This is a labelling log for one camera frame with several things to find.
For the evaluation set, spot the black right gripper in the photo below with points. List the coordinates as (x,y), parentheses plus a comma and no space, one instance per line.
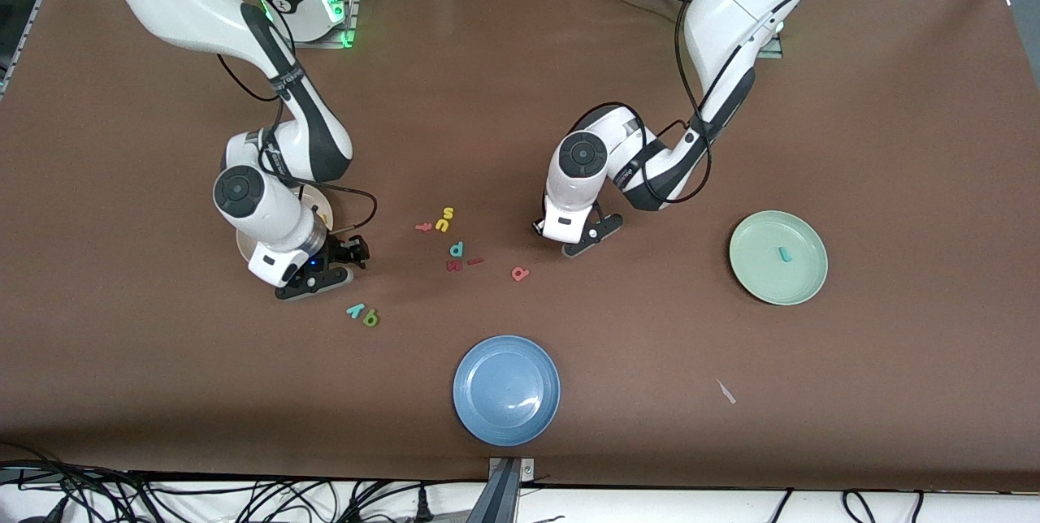
(335,252)

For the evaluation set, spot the pink foam letter a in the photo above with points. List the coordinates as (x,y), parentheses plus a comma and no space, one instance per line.
(517,274)

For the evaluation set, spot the teal foam letter y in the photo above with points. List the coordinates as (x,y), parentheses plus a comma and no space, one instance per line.
(355,310)

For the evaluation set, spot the green foam letter g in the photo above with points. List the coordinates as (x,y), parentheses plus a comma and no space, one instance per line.
(370,319)

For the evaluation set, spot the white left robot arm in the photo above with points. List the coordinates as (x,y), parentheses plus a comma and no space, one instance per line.
(731,11)

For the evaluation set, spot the light brown round plate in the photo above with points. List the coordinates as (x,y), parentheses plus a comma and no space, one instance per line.
(327,205)

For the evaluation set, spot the teal foam letter p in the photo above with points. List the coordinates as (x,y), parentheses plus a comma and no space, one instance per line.
(453,251)

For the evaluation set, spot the brown paper table cover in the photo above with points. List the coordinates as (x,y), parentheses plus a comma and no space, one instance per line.
(487,84)

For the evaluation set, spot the blue round plate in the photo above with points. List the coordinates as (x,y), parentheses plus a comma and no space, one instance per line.
(506,390)

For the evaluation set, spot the pale green round plate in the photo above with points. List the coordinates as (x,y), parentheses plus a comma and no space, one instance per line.
(764,271)

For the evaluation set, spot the white paper scrap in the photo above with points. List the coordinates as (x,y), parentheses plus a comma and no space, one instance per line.
(725,391)

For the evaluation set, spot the black power plug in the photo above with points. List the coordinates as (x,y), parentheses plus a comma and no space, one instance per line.
(422,504)

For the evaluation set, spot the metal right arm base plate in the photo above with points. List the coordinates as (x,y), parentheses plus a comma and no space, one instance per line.
(349,11)

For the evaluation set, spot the grey metal camera mount post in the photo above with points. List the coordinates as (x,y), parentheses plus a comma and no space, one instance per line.
(502,499)

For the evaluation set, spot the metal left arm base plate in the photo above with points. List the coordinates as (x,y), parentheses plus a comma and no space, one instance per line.
(773,52)

